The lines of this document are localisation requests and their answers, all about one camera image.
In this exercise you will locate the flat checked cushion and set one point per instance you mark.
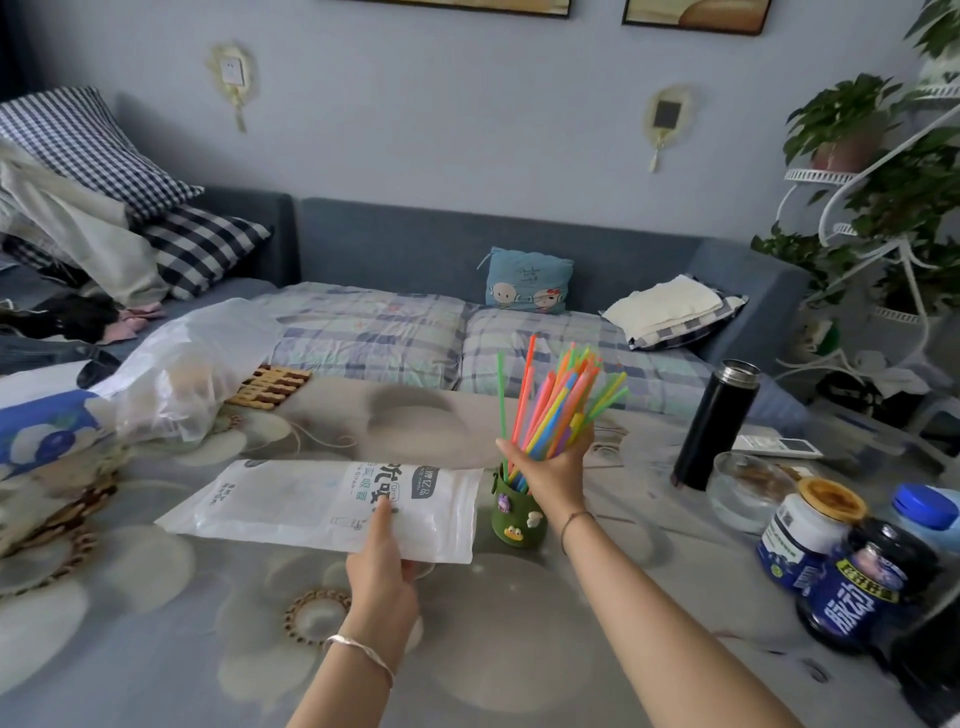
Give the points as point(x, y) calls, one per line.
point(724, 315)

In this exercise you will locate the person's left hand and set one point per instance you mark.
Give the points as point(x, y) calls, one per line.
point(379, 592)

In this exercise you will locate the person's right forearm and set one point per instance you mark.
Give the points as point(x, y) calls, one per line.
point(660, 637)

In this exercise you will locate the white plastic packet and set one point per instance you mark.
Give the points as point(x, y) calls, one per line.
point(300, 506)

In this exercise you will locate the wooden slatted trivet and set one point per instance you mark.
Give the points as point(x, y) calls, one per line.
point(270, 386)

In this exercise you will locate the small dark checked pillow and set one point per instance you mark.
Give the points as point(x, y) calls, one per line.
point(202, 244)

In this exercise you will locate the bunch of colourful straws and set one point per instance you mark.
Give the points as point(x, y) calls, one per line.
point(559, 405)

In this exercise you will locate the trailing green plant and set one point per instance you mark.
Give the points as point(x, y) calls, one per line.
point(907, 187)

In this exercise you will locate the blue and white package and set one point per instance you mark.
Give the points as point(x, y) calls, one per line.
point(45, 427)

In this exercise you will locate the person's right thumb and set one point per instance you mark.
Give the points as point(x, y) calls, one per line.
point(586, 442)

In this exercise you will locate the jar with yellow lid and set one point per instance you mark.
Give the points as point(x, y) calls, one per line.
point(799, 536)

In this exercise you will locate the dark blue jar black lid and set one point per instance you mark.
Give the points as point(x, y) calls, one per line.
point(855, 592)

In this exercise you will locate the blue jeans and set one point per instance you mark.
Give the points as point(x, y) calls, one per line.
point(45, 352)

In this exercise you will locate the black thermos bottle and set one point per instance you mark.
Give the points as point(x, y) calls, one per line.
point(712, 427)

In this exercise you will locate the wall switch with lace cover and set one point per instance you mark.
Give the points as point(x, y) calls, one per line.
point(667, 116)

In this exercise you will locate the plaid seat cushion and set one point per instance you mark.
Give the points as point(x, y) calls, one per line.
point(367, 330)
point(637, 375)

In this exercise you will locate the floral tablecloth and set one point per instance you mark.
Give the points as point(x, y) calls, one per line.
point(187, 630)

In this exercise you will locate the person's left forearm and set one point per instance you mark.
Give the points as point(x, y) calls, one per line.
point(349, 694)

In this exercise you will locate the pink garment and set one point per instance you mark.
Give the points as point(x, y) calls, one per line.
point(135, 319)

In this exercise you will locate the potted plant pink pot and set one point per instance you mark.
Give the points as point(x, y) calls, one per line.
point(844, 120)

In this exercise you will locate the clear glass bowl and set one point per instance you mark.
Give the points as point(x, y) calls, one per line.
point(746, 495)

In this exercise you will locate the low green plant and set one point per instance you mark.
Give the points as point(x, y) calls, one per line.
point(806, 255)

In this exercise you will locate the large checked pillow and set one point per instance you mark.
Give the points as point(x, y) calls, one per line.
point(82, 142)

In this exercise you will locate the folded white towel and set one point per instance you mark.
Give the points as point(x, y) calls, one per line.
point(664, 307)

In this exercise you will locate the green cartoon holder cup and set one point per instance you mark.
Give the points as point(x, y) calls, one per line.
point(516, 517)

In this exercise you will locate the person's left thumb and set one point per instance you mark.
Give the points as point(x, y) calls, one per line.
point(383, 521)

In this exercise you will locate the white remote control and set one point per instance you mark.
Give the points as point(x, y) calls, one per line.
point(776, 445)

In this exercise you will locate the blue cartoon pillow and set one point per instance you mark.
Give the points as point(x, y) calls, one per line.
point(527, 281)

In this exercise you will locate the person's right hand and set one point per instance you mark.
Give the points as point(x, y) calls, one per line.
point(555, 484)

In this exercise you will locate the white metal plant stand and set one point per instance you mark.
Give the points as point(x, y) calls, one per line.
point(911, 270)

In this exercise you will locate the wall socket with lace cover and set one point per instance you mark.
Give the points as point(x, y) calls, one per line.
point(232, 75)

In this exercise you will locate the white garment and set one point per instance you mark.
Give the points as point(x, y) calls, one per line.
point(82, 232)

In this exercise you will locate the black garment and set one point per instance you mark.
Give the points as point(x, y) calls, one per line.
point(60, 315)

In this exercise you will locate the clear plastic bag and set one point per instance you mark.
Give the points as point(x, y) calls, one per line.
point(184, 367)

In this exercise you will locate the wide framed picture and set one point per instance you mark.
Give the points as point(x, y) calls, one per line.
point(480, 6)

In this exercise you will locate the black object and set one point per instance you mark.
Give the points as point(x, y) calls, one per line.
point(934, 667)

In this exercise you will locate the bottle with blue cap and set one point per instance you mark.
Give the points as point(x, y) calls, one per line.
point(922, 514)

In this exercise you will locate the grey-blue sofa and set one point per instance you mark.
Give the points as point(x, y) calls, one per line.
point(420, 240)

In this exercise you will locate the potted plant white pot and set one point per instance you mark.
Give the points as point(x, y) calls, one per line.
point(937, 37)

